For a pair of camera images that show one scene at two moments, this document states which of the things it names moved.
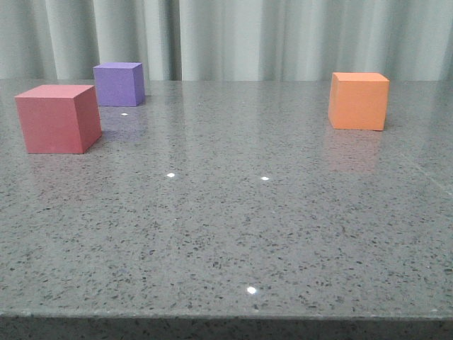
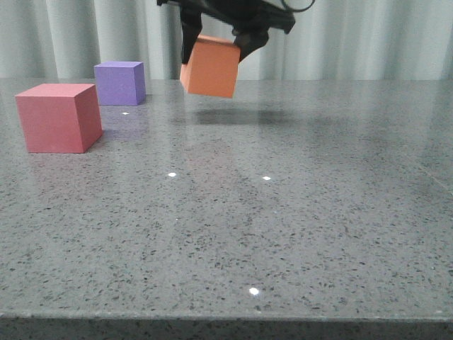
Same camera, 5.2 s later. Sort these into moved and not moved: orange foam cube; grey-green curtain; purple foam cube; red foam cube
Moved: orange foam cube
Not moved: purple foam cube; red foam cube; grey-green curtain
